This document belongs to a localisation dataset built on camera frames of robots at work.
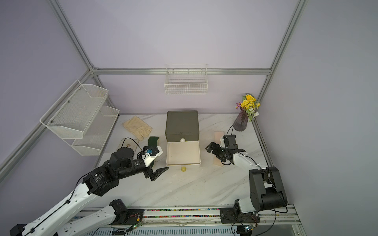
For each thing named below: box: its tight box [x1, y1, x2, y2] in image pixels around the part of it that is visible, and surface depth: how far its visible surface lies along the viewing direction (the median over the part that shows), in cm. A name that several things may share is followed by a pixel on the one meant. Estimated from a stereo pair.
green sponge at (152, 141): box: [147, 136, 160, 147], surface depth 103 cm
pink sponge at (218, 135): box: [214, 130, 225, 146], surface depth 109 cm
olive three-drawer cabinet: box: [165, 110, 200, 142], surface depth 86 cm
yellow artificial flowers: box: [235, 94, 261, 123], surface depth 94 cm
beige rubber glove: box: [122, 115, 153, 141], surface depth 113 cm
